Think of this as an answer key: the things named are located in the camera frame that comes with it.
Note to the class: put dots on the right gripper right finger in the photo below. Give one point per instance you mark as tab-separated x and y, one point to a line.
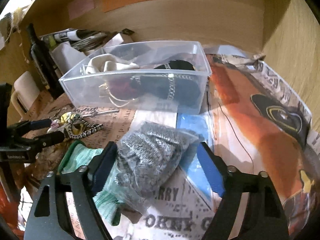
263	217

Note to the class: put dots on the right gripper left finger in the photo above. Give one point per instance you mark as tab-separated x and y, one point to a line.
60	195

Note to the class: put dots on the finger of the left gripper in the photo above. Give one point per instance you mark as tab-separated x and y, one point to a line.
37	144
23	127

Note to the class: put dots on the green knit cloth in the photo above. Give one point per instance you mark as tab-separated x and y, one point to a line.
99	162

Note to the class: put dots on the floral fabric scrunchie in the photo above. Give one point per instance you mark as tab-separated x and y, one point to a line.
74	126

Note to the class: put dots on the grey knit item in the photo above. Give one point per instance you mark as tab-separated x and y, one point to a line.
146	159

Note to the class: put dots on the beige cloth pouch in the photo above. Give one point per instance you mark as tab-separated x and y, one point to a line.
108	63

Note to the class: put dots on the black pouch with chain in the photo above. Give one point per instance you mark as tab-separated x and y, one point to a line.
181	88

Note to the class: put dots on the white mug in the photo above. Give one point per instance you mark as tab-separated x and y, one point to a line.
25	93

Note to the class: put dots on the dark glass bottle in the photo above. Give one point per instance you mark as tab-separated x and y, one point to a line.
45	64

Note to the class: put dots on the white plastic sheet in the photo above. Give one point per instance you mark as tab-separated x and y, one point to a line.
66	57

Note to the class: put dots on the orange fox print cloth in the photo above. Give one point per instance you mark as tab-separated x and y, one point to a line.
261	124

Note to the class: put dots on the stack of papers and books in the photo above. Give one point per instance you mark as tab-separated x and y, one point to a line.
82	39

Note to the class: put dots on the blue plastic packet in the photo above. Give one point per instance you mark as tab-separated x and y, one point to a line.
202	126

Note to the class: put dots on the clear plastic storage bin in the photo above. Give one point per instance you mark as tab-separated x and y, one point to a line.
178	57

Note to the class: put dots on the pink paper label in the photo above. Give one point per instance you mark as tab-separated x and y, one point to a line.
78	7

